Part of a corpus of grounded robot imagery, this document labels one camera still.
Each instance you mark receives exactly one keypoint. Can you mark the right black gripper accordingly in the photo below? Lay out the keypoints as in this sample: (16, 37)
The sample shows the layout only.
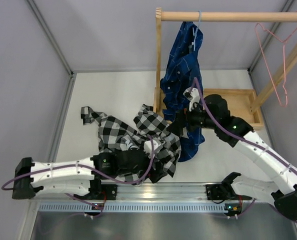
(181, 116)

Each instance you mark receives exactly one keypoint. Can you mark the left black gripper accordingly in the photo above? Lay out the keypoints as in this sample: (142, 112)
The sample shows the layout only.
(149, 162)

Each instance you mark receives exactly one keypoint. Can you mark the black white checkered shirt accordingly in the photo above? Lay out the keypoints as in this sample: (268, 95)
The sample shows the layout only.
(114, 135)

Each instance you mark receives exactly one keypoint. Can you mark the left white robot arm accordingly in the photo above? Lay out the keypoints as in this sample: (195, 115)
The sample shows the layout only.
(81, 178)

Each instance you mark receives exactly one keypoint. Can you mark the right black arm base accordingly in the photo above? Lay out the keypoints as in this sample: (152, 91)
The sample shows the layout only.
(219, 192)

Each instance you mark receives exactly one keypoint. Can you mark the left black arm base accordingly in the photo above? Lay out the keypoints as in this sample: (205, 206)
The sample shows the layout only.
(106, 191)

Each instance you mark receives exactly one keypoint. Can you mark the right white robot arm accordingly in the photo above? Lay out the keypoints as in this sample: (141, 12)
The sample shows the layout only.
(212, 113)

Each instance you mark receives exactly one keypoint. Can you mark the blue plaid shirt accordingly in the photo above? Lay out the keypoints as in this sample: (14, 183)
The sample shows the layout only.
(181, 69)

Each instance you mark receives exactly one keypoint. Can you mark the wooden clothes rack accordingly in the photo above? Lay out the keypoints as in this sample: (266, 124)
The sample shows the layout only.
(244, 103)

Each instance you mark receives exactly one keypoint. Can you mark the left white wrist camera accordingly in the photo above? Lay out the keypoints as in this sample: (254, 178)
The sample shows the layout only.
(152, 146)

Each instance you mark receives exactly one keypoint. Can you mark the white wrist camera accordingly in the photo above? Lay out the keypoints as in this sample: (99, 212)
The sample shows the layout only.
(152, 146)
(192, 94)

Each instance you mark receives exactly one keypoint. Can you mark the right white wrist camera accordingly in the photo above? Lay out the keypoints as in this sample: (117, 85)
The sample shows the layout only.
(192, 94)

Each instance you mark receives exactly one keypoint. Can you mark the aluminium mounting rail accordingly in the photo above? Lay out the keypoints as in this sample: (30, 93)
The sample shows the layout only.
(150, 192)

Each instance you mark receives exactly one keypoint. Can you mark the slotted grey cable duct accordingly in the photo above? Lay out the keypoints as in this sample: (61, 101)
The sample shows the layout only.
(136, 207)

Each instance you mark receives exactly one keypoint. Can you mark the blue wire hanger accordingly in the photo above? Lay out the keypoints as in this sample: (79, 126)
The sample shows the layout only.
(195, 32)

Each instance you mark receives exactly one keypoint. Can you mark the left aluminium frame post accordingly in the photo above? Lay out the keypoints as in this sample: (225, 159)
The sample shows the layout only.
(48, 33)

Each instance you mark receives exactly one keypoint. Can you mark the aluminium frame post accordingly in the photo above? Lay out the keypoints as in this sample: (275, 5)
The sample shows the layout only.
(48, 33)
(286, 7)

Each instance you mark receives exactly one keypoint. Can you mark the right aluminium frame post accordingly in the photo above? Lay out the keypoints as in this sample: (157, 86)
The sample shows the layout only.
(286, 7)

